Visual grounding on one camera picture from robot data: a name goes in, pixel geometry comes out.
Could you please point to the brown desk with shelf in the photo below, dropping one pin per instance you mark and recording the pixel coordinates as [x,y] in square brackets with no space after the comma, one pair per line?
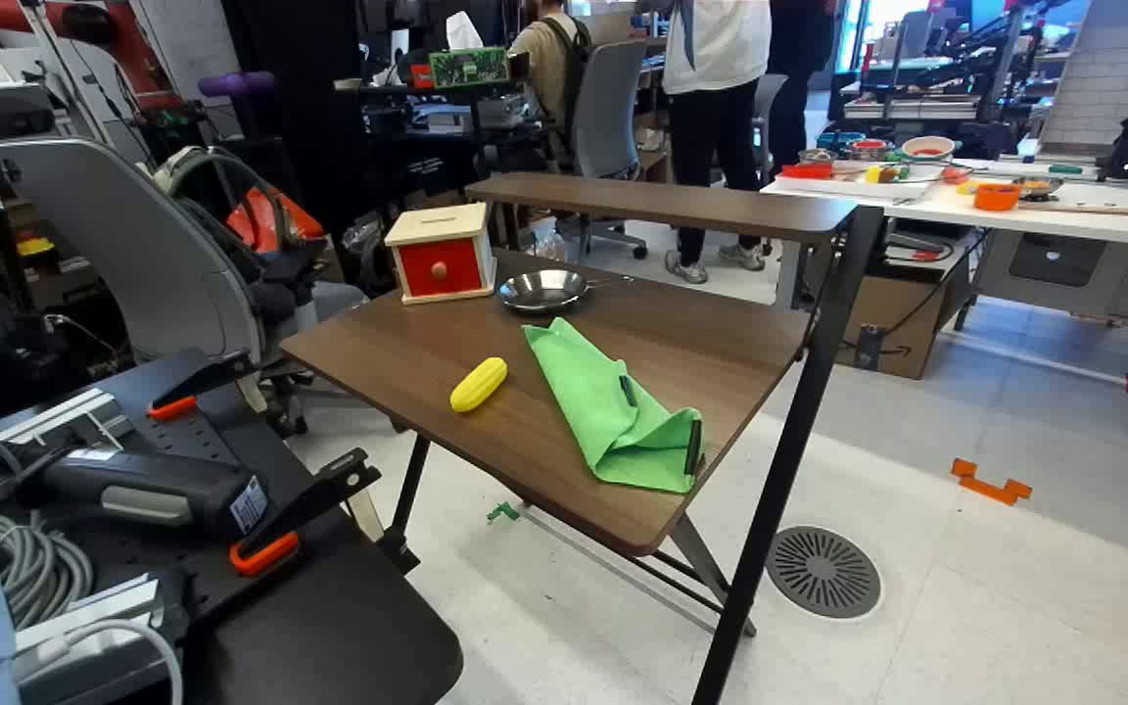
[667,352]

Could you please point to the black handheld device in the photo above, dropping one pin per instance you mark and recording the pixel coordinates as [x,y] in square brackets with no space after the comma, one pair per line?
[158,492]

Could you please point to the green cloth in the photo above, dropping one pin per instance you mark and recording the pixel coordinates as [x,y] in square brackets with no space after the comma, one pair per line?
[603,412]

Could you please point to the orange container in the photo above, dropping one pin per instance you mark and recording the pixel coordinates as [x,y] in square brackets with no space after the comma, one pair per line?
[996,195]

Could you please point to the person in white shirt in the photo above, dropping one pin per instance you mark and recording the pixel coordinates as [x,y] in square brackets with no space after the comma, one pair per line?
[715,81]

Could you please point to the red tray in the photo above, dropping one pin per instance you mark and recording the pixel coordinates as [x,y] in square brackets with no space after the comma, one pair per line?
[809,169]

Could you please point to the orange and black backpack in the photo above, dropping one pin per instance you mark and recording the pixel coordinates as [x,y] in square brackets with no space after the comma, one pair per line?
[270,220]

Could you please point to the orange floor marker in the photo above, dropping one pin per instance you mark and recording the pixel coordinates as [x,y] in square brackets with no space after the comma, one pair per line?
[987,484]

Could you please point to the yellow oblong toy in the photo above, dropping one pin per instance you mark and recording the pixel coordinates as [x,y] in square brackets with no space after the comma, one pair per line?
[479,383]

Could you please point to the black base platform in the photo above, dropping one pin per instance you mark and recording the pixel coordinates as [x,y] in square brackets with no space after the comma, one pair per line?
[313,628]

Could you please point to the white work table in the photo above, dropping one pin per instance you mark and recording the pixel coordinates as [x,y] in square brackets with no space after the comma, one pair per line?
[1058,215]

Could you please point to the green box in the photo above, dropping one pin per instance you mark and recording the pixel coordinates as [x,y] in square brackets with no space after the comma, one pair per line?
[467,67]

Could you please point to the metal bowl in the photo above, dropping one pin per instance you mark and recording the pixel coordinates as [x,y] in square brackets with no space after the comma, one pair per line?
[540,288]

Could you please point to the red wooden box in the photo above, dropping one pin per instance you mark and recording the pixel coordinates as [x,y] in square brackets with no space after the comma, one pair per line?
[440,258]

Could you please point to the seated person with backpack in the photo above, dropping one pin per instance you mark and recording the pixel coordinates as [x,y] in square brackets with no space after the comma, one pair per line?
[548,58]

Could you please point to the grey office chair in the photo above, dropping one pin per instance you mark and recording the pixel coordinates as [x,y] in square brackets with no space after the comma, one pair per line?
[608,111]

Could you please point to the round floor drain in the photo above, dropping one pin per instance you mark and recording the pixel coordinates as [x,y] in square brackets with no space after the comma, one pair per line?
[822,574]

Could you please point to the cardboard box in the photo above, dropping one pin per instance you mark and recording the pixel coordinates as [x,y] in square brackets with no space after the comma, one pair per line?
[889,326]

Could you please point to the white bowl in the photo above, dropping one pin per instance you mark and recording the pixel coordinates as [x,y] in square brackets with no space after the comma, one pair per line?
[928,146]

